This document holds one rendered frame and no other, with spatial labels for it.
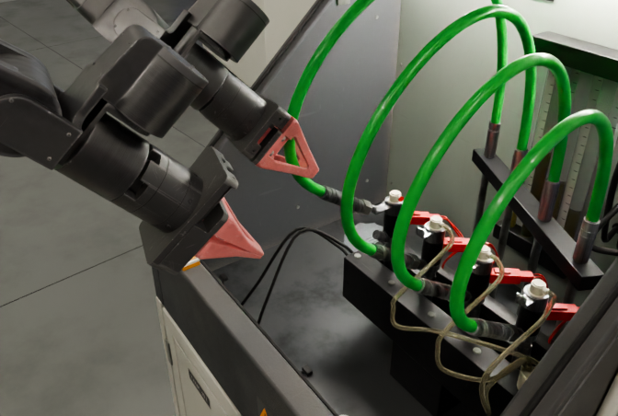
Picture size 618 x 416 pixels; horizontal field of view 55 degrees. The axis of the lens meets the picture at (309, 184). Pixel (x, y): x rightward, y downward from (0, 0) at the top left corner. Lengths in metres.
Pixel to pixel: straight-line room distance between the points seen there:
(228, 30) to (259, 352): 0.42
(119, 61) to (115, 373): 1.78
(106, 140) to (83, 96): 0.04
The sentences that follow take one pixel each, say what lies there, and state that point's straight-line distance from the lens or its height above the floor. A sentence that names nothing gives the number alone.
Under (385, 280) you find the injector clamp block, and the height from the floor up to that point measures 0.98.
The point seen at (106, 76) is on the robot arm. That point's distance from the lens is 0.45.
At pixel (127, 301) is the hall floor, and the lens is 2.41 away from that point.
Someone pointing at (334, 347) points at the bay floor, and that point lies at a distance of 0.99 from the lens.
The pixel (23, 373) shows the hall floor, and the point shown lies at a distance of 2.27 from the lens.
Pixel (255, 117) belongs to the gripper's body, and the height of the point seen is 1.27.
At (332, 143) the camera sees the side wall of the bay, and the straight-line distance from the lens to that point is 1.17.
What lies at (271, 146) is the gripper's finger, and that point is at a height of 1.24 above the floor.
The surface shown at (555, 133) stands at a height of 1.30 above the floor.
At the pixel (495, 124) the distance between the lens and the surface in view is 0.95.
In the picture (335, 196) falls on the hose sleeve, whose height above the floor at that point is 1.14.
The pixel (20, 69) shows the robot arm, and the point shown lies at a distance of 0.45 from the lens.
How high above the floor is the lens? 1.54
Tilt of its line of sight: 31 degrees down
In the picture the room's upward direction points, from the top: straight up
